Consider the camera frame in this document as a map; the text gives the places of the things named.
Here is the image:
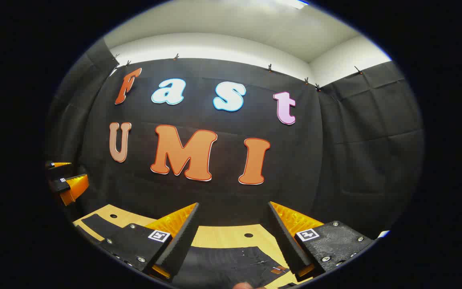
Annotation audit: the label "row of black cloth clips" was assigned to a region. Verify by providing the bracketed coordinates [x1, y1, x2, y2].
[113, 52, 364, 92]

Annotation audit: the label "ceiling light panel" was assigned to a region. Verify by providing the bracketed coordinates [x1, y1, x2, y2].
[275, 0, 310, 9]

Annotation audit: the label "dark grey jeans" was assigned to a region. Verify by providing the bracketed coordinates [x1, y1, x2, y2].
[75, 214, 296, 289]

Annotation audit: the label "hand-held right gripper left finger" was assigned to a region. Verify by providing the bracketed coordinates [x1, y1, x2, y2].
[99, 202, 201, 281]

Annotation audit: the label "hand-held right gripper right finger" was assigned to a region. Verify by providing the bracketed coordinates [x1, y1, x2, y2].
[268, 201, 377, 283]

